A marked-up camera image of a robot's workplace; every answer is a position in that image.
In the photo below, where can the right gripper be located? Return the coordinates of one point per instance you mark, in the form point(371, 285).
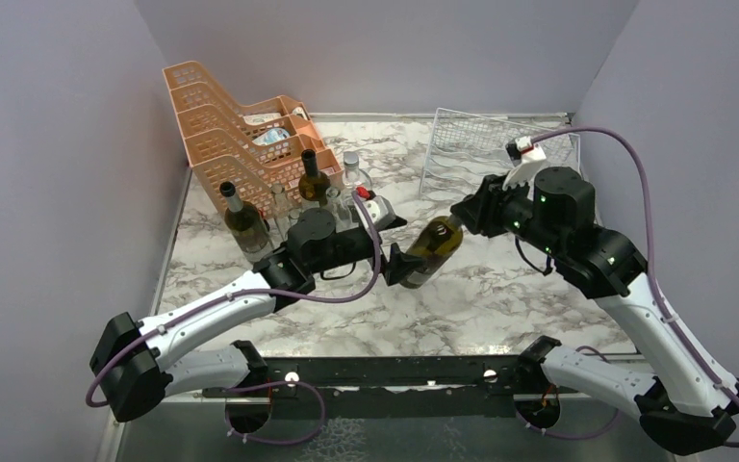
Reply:
point(479, 212)

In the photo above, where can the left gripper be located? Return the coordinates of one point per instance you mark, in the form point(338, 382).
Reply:
point(399, 266)

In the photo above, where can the dark labelled wine bottle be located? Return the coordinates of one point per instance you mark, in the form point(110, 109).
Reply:
point(436, 243)

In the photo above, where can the clear square glass bottle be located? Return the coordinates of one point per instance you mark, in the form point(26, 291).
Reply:
point(340, 211)

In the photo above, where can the clear tall glass bottle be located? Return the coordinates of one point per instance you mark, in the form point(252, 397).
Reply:
point(284, 212)

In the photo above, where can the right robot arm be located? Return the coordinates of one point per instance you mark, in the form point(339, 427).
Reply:
point(687, 402)

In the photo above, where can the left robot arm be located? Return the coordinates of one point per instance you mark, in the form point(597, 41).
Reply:
point(137, 364)

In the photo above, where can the clear round bottle silver cap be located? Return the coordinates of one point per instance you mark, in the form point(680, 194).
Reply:
point(354, 178)

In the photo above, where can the green wine bottle black cap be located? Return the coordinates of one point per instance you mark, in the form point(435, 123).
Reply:
point(313, 183)

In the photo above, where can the green wine bottle silver neck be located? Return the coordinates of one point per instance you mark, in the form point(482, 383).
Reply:
point(246, 224)

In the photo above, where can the blue white packet in rack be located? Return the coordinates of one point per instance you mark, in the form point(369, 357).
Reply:
point(272, 135)

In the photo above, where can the orange plastic file rack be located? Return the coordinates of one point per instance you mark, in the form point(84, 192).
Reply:
point(219, 146)

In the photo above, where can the white wire wine rack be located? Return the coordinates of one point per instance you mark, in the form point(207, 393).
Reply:
point(463, 147)

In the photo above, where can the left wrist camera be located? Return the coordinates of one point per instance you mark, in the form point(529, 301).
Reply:
point(380, 210)

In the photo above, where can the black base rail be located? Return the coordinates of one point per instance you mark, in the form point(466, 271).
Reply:
point(389, 387)

